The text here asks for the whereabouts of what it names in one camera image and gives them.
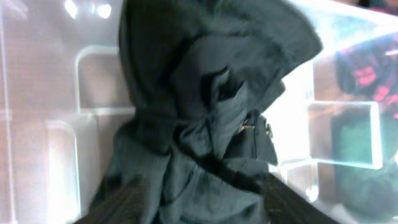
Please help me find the large black garment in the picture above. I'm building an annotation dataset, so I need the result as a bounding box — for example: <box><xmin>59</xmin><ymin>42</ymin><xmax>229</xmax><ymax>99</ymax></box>
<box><xmin>80</xmin><ymin>0</ymin><xmax>333</xmax><ymax>223</ymax></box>

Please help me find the clear plastic storage bin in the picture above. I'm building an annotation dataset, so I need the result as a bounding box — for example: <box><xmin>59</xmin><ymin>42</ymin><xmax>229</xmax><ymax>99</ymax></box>
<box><xmin>1</xmin><ymin>1</ymin><xmax>397</xmax><ymax>223</ymax></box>

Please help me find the dark green folded cloth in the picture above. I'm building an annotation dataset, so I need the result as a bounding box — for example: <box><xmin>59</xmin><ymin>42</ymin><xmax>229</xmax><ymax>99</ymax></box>
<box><xmin>335</xmin><ymin>114</ymin><xmax>397</xmax><ymax>223</ymax></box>

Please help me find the red plaid flannel shirt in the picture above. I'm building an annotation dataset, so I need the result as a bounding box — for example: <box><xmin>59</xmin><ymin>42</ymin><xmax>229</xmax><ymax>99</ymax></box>
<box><xmin>335</xmin><ymin>32</ymin><xmax>397</xmax><ymax>119</ymax></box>

